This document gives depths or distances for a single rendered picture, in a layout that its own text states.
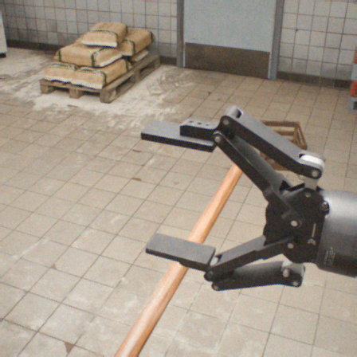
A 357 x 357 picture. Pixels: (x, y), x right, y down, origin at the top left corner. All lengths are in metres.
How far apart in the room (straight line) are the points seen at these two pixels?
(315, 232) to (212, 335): 1.89
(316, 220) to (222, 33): 4.97
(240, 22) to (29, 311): 3.77
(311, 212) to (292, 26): 4.81
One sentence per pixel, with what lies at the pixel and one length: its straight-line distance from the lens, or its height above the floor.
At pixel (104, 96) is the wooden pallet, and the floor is 0.07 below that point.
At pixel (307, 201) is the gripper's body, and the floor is 1.52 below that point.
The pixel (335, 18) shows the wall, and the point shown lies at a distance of 5.15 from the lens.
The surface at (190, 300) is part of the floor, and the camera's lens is 2.47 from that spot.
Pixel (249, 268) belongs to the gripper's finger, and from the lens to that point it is 0.52.
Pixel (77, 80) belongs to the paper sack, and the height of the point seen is 0.20.
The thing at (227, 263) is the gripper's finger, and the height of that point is 1.43.
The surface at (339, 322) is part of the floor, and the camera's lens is 2.49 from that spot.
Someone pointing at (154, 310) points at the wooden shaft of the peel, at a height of 1.20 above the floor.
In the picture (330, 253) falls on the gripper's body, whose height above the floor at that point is 1.49.
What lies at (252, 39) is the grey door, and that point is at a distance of 5.30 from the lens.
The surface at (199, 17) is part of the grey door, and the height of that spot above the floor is 0.58.
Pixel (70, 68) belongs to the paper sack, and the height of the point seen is 0.27.
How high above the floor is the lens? 1.76
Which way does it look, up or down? 31 degrees down
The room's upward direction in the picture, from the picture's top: straight up
